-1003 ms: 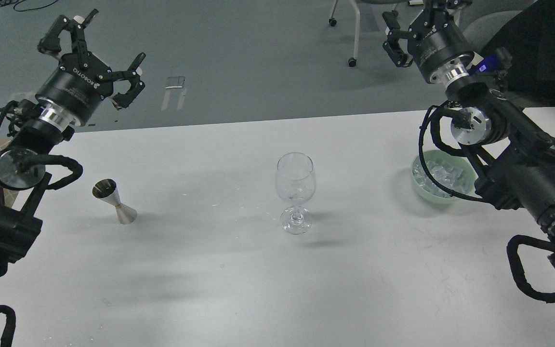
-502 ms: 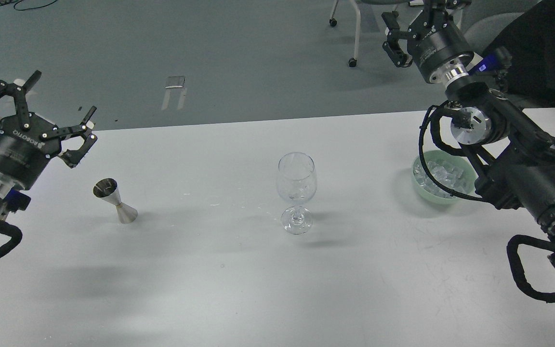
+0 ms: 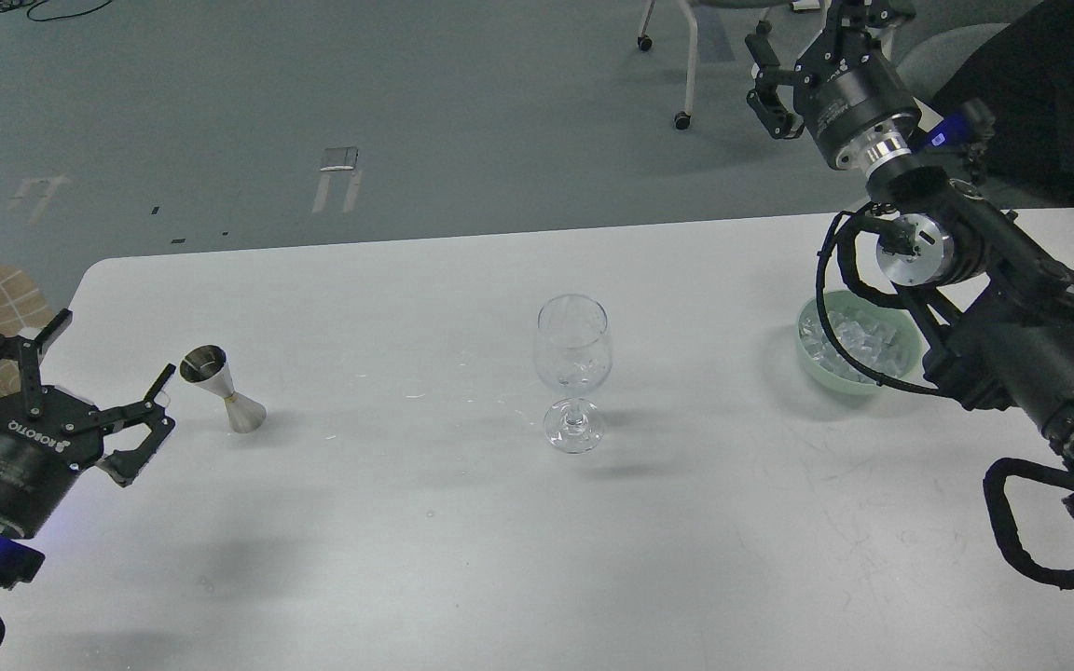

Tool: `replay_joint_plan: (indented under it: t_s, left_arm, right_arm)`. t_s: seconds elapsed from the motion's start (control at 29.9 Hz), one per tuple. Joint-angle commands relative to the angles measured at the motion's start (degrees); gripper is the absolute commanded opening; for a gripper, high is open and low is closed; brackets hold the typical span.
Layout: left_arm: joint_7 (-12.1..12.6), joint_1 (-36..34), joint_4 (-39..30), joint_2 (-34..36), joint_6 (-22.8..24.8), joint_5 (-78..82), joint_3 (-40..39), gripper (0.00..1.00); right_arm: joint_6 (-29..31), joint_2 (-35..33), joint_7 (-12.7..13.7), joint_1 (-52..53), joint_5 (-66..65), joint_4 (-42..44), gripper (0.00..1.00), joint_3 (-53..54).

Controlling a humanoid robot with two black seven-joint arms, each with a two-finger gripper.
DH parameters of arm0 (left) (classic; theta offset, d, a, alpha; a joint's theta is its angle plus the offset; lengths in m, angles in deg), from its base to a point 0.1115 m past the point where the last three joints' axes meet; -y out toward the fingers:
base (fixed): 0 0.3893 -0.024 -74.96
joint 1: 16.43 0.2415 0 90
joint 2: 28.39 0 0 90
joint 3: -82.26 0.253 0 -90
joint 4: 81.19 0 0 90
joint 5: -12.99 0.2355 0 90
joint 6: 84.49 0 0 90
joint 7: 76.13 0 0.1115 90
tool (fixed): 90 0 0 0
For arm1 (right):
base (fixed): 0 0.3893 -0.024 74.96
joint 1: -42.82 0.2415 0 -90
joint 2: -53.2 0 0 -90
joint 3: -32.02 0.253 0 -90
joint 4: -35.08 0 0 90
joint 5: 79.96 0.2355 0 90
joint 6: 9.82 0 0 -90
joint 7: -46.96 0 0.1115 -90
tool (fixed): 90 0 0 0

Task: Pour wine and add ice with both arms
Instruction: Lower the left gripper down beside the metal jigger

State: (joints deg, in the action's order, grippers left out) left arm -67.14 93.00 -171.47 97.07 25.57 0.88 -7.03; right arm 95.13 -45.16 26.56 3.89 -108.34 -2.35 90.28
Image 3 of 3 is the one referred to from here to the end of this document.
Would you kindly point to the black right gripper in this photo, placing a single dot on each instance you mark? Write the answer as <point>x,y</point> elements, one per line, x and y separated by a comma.
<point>843,91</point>

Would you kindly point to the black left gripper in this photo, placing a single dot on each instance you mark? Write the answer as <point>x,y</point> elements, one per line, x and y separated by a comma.
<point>20,461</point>

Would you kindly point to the steel double jigger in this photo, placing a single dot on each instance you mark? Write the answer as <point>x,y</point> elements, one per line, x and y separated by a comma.
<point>207,368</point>

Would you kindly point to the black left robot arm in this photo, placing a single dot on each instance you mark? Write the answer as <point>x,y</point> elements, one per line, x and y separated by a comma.
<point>132,435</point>

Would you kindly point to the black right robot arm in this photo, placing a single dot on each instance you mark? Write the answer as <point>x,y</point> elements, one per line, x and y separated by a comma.
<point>995,309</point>

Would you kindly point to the green bowl of ice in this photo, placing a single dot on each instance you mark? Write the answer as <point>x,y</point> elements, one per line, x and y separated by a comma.
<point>883,340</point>

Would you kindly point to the clear wine glass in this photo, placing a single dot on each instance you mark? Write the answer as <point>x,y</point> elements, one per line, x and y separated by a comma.
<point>573,355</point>

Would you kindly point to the white office chair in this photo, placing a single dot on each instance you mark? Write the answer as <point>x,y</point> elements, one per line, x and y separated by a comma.
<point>691,12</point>

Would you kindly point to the person in black shirt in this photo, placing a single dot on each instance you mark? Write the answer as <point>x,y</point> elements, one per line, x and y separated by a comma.
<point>1025,76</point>

